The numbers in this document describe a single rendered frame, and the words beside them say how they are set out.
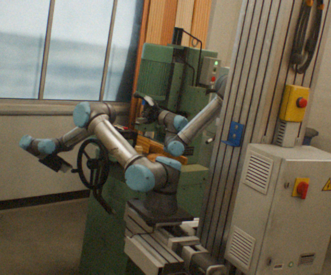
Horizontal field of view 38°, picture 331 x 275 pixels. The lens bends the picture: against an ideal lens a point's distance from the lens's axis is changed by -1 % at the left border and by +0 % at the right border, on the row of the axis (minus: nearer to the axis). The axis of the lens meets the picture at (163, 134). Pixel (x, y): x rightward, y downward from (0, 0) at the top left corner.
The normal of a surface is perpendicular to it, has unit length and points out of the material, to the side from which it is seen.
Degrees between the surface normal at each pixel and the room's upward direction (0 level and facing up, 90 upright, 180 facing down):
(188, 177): 90
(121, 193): 90
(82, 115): 87
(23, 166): 90
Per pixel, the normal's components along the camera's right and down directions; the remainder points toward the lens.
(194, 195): 0.67, 0.26
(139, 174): -0.54, 0.14
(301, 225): 0.50, 0.26
